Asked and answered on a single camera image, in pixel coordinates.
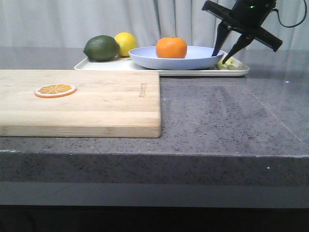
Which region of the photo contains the orange mandarin fruit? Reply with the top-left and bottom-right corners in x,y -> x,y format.
156,37 -> 187,58

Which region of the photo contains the orange slice toy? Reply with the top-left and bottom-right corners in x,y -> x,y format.
34,84 -> 77,98

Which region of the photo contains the wooden cutting board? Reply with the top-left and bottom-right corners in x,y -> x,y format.
0,70 -> 161,138

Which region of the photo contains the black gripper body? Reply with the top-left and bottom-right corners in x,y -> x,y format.
202,0 -> 282,52

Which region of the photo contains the black cable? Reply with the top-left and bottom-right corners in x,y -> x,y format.
271,0 -> 308,28

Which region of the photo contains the white rectangular tray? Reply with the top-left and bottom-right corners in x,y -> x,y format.
74,57 -> 250,77

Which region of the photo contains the light blue plate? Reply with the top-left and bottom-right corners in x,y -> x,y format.
129,46 -> 225,70

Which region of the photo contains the green lime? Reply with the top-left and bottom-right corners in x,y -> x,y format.
83,35 -> 120,61

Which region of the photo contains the grey curtain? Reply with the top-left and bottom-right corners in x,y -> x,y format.
0,0 -> 309,51

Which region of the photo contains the black gripper finger outside plate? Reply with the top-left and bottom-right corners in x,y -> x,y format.
222,34 -> 255,64

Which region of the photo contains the yellow lemon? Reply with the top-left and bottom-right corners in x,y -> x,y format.
115,32 -> 137,57

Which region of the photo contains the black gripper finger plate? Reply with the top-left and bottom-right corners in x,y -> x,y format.
212,20 -> 231,57

